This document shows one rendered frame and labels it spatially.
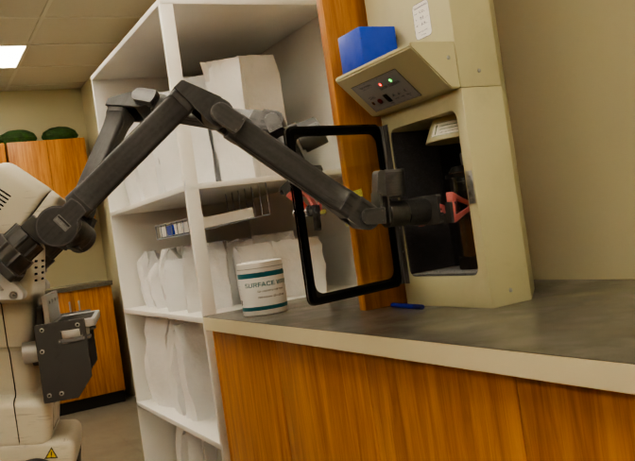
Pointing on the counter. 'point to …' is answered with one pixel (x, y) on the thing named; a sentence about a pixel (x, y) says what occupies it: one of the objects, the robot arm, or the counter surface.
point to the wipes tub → (262, 287)
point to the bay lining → (414, 185)
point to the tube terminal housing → (508, 224)
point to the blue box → (365, 45)
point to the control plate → (370, 92)
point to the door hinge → (400, 226)
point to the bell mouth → (443, 131)
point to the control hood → (426, 81)
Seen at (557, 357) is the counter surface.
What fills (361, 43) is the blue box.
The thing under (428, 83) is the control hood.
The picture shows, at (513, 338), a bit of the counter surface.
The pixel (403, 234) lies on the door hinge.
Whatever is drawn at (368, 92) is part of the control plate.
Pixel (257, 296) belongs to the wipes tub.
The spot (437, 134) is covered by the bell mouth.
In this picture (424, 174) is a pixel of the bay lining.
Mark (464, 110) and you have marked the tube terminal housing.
